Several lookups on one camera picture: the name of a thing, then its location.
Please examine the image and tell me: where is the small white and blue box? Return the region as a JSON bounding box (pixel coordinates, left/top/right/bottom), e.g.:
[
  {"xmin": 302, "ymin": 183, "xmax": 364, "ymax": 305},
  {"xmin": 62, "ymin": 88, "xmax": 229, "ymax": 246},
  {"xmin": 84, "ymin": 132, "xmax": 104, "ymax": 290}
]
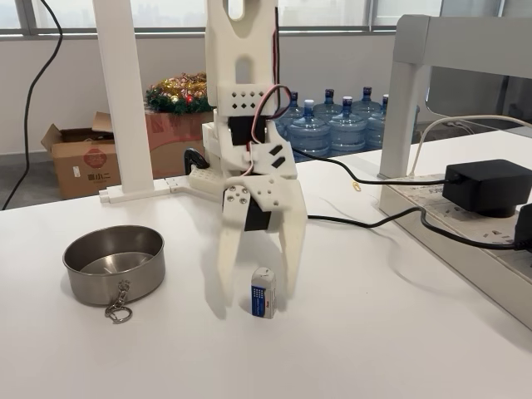
[{"xmin": 250, "ymin": 267, "xmax": 278, "ymax": 320}]

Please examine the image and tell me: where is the red cardboard box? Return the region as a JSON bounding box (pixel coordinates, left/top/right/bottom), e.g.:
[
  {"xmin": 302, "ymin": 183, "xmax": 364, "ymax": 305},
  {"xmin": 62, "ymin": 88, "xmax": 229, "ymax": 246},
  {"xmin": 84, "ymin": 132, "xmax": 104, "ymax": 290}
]
[{"xmin": 143, "ymin": 111, "xmax": 216, "ymax": 176}]

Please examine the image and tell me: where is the metal bowl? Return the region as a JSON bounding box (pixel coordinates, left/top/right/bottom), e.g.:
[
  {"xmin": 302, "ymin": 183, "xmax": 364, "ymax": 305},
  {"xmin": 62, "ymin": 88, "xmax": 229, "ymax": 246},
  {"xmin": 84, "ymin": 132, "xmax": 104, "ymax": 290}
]
[{"xmin": 62, "ymin": 224, "xmax": 166, "ymax": 308}]

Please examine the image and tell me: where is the brown cardboard box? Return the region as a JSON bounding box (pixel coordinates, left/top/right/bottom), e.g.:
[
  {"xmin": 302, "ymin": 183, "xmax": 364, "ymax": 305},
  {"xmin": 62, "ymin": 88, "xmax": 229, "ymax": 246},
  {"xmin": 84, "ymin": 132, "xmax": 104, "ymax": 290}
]
[{"xmin": 40, "ymin": 111, "xmax": 124, "ymax": 201}]

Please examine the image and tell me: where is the black clamp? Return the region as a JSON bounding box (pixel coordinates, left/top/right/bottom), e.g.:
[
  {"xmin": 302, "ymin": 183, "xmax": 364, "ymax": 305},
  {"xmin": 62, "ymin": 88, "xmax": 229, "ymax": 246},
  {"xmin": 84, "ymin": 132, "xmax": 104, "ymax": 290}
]
[{"xmin": 183, "ymin": 147, "xmax": 209, "ymax": 175}]

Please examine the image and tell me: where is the christmas wreath with tinsel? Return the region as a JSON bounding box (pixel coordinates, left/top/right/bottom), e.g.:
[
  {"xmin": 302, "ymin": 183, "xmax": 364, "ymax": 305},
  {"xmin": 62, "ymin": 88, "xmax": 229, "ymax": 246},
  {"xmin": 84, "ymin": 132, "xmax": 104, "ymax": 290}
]
[{"xmin": 145, "ymin": 72, "xmax": 214, "ymax": 118}]

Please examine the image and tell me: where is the white power strip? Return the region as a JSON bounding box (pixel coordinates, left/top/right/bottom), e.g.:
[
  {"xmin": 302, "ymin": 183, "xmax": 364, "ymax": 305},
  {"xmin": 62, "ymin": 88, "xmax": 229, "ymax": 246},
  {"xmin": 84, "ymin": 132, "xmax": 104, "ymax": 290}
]
[{"xmin": 379, "ymin": 172, "xmax": 532, "ymax": 330}]

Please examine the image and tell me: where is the white desk shelf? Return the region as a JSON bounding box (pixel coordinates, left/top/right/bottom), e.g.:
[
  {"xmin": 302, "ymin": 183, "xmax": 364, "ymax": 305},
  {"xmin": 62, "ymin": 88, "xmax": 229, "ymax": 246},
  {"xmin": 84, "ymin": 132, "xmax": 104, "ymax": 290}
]
[{"xmin": 377, "ymin": 14, "xmax": 532, "ymax": 180}]

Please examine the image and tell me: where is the black power adapter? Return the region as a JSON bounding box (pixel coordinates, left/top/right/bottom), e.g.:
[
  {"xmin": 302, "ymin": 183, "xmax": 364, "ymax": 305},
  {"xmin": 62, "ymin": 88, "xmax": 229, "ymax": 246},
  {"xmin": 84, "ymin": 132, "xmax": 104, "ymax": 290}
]
[{"xmin": 441, "ymin": 159, "xmax": 529, "ymax": 219}]

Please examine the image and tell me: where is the black plug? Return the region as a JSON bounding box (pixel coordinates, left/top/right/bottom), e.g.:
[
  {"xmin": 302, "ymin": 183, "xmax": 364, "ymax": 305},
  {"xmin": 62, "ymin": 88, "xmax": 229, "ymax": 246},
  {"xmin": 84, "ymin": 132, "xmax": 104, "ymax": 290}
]
[{"xmin": 514, "ymin": 202, "xmax": 532, "ymax": 251}]

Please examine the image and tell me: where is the black cable to edge plug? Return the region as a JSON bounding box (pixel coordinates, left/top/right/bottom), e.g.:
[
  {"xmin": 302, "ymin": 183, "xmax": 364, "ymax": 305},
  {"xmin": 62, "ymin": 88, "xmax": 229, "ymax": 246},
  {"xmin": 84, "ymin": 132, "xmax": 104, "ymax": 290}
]
[{"xmin": 306, "ymin": 206, "xmax": 532, "ymax": 251}]

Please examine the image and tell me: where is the black cable to power adapter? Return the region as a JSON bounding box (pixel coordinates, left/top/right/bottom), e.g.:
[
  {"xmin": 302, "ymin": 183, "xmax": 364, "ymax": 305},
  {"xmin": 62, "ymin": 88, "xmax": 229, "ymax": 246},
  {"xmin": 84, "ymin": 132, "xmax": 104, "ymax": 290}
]
[{"xmin": 293, "ymin": 147, "xmax": 451, "ymax": 185}]

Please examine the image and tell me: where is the white table bracket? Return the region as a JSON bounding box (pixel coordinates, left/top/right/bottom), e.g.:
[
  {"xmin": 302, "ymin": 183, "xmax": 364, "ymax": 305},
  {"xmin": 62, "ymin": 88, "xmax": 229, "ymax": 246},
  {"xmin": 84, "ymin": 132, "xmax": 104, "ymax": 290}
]
[{"xmin": 98, "ymin": 176, "xmax": 189, "ymax": 204}]

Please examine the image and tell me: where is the metal chain with keyring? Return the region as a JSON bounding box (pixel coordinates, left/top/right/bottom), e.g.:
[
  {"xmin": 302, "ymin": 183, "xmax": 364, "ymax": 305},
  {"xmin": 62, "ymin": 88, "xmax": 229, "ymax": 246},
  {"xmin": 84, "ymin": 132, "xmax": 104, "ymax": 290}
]
[{"xmin": 103, "ymin": 279, "xmax": 135, "ymax": 325}]

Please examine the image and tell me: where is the red black white servo wire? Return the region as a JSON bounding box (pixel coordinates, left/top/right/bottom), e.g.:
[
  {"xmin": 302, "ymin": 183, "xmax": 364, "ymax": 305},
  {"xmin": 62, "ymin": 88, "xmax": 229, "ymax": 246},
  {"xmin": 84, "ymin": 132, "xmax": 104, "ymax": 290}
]
[{"xmin": 244, "ymin": 0, "xmax": 293, "ymax": 184}]

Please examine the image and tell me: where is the white cable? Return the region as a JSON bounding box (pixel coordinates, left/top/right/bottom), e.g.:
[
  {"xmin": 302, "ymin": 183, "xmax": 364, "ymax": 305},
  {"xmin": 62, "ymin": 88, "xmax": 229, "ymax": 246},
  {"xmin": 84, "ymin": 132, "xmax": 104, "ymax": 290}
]
[{"xmin": 408, "ymin": 115, "xmax": 532, "ymax": 176}]

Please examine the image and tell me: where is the white square post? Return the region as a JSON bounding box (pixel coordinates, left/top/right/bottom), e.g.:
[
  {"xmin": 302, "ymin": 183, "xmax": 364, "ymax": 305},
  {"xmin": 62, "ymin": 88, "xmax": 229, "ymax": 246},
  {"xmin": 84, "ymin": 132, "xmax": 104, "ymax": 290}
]
[{"xmin": 91, "ymin": 0, "xmax": 155, "ymax": 196}]

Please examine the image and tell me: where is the black hanging cable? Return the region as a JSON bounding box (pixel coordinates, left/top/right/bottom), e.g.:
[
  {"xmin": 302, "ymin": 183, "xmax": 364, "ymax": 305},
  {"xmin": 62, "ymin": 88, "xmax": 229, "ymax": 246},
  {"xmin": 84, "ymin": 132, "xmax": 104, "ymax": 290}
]
[{"xmin": 0, "ymin": 0, "xmax": 64, "ymax": 211}]

